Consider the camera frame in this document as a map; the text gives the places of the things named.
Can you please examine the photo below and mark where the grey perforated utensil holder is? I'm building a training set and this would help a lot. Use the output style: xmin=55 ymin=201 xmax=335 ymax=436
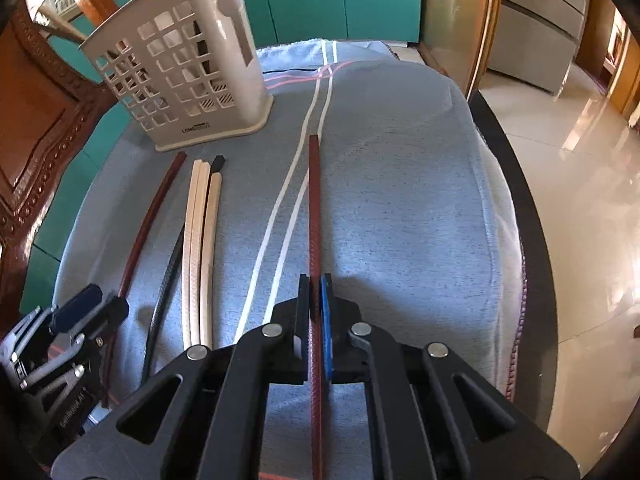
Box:
xmin=80 ymin=0 xmax=273 ymax=152

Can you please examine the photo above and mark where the maroon chopstick group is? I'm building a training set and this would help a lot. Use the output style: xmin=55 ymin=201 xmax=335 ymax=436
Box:
xmin=308 ymin=134 xmax=324 ymax=479

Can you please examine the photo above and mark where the cream textured chopstick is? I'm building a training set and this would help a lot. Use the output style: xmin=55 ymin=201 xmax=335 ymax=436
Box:
xmin=189 ymin=159 xmax=210 ymax=346
xmin=181 ymin=159 xmax=202 ymax=350

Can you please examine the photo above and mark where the blue towel cloth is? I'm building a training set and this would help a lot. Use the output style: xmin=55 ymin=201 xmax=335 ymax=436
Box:
xmin=52 ymin=37 xmax=526 ymax=480

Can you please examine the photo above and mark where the grey drawer cabinet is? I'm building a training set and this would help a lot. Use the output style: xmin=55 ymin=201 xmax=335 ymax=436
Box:
xmin=488 ymin=0 xmax=588 ymax=94

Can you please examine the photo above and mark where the reddish brown chopstick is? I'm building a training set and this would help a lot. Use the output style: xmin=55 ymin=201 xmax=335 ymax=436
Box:
xmin=101 ymin=152 xmax=186 ymax=408

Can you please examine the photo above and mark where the carved wooden chair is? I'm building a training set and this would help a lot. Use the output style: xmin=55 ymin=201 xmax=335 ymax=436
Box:
xmin=1 ymin=0 xmax=115 ymax=333

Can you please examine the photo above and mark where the black chopstick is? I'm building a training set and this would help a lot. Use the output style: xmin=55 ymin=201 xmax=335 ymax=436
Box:
xmin=141 ymin=155 xmax=226 ymax=382

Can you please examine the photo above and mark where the wooden glass door frame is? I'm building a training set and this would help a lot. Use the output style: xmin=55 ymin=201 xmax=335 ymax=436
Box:
xmin=418 ymin=0 xmax=501 ymax=98

